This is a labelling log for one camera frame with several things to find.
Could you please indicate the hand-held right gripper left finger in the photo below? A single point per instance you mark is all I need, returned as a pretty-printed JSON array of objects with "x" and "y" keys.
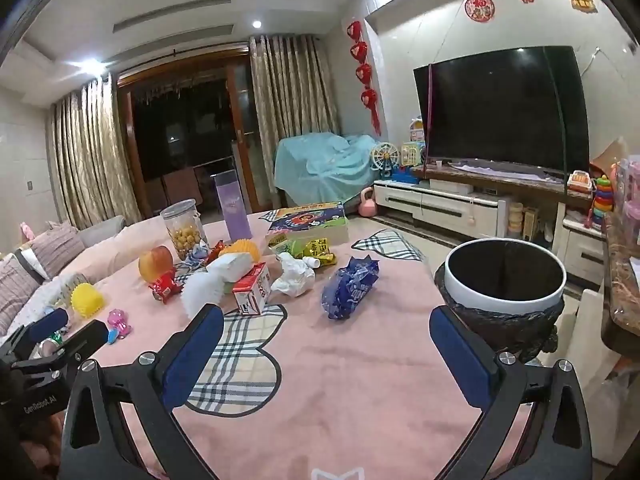
[{"x": 192, "y": 355}]

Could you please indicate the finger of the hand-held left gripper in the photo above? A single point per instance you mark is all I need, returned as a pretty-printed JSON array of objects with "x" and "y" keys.
[
  {"x": 49, "y": 322},
  {"x": 82, "y": 337}
]

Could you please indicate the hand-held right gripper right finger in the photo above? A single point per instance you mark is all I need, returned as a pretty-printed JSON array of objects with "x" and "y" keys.
[{"x": 460, "y": 360}]

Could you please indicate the white bin with black bag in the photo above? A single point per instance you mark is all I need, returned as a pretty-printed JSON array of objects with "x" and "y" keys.
[{"x": 505, "y": 305}]

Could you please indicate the orange foam fruit net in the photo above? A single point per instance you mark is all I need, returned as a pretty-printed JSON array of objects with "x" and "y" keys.
[{"x": 242, "y": 249}]

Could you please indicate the blue snack bag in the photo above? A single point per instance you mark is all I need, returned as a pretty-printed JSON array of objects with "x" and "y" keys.
[{"x": 350, "y": 287}]

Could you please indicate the yellow snack packet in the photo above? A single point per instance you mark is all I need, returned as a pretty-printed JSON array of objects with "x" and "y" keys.
[{"x": 320, "y": 251}]

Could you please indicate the yellow spiky ball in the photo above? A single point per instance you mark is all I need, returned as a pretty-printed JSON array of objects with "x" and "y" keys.
[{"x": 87, "y": 301}]

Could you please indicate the small pink toy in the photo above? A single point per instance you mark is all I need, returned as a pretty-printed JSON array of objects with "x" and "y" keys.
[{"x": 118, "y": 322}]

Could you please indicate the pink striped pillow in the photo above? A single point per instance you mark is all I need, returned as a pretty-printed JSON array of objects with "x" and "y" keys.
[
  {"x": 17, "y": 290},
  {"x": 57, "y": 247}
]

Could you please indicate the white foam fruit net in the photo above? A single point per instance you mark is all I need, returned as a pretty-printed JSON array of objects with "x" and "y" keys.
[{"x": 200, "y": 294}]

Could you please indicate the red snack wrapper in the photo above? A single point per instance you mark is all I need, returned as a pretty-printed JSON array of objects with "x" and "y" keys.
[{"x": 165, "y": 282}]

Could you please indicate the small printed carton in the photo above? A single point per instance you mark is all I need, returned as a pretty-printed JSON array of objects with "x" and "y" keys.
[{"x": 252, "y": 292}]

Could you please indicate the pink plush toy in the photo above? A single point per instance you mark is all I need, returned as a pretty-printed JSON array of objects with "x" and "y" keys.
[{"x": 25, "y": 231}]

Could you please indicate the blue striped wrapper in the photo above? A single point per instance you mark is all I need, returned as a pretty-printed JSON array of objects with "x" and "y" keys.
[{"x": 194, "y": 260}]

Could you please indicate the white tissue pack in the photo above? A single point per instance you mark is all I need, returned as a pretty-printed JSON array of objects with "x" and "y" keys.
[{"x": 230, "y": 265}]

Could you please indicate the red yellow apple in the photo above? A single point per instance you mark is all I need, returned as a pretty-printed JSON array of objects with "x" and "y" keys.
[{"x": 156, "y": 262}]

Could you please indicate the small red wrapper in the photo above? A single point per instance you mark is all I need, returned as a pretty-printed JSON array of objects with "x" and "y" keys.
[{"x": 216, "y": 249}]

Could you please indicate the pink plaid-patch blanket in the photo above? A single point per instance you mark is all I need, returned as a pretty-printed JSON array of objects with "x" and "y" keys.
[{"x": 350, "y": 370}]

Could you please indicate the clear jar of snack balls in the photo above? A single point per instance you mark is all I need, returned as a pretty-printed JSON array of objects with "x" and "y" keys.
[{"x": 182, "y": 235}]

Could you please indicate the crumpled white paper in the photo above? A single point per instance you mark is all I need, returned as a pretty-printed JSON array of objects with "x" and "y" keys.
[{"x": 295, "y": 276}]

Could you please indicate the green snack packet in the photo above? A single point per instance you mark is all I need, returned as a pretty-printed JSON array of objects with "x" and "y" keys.
[{"x": 285, "y": 248}]

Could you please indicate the yellow stacked containers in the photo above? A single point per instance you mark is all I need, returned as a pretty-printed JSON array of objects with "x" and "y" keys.
[{"x": 515, "y": 220}]

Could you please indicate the purple water bottle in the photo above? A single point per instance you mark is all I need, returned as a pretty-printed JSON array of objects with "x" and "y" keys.
[{"x": 234, "y": 210}]

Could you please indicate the white TV cabinet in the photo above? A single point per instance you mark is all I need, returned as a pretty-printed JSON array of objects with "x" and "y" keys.
[{"x": 440, "y": 207}]

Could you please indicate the wooden rack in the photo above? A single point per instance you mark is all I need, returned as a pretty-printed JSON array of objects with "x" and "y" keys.
[{"x": 531, "y": 222}]

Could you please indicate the beige patterned curtain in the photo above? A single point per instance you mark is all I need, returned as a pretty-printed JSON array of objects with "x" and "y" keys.
[
  {"x": 90, "y": 160},
  {"x": 290, "y": 100}
]

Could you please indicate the brown marble counter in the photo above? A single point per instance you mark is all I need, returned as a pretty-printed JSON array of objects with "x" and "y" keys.
[{"x": 622, "y": 300}]

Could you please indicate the colourful children's book box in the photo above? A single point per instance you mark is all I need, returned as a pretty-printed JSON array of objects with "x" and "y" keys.
[{"x": 305, "y": 222}]

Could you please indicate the pink kettlebell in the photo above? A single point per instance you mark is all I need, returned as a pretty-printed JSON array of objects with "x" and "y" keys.
[{"x": 367, "y": 205}]

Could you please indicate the blue toy base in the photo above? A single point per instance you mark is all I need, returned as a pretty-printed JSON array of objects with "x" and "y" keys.
[{"x": 405, "y": 176}]

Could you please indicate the green toy house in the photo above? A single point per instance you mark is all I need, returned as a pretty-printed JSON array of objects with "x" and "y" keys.
[{"x": 412, "y": 153}]

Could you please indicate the pink lidded clear storage box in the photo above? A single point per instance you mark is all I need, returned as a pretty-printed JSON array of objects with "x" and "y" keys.
[
  {"x": 629, "y": 180},
  {"x": 627, "y": 227}
]

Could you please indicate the toy cash register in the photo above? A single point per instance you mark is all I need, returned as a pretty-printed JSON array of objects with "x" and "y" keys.
[{"x": 581, "y": 181}]

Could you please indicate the toy ferris wheel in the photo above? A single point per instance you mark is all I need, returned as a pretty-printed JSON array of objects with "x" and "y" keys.
[{"x": 385, "y": 157}]

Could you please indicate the turquoise cover cloth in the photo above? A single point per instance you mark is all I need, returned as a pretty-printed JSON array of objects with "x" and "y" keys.
[{"x": 320, "y": 165}]

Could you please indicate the wooden framed glass door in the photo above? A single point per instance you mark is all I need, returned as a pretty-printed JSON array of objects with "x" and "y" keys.
[{"x": 190, "y": 125}]

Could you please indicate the pink toy house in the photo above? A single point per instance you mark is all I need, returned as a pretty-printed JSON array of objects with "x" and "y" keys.
[{"x": 416, "y": 129}]

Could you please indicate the brown cardboard box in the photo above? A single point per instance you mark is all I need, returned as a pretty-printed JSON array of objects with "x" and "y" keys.
[{"x": 607, "y": 155}]

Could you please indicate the black flat television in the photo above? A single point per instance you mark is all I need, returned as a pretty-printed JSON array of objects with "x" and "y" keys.
[{"x": 500, "y": 110}]

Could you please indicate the red hanging heart decoration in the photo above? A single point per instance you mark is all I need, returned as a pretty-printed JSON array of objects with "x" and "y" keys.
[{"x": 361, "y": 72}]

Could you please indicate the round red wall decal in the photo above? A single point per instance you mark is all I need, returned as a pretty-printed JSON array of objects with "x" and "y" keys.
[{"x": 479, "y": 7}]

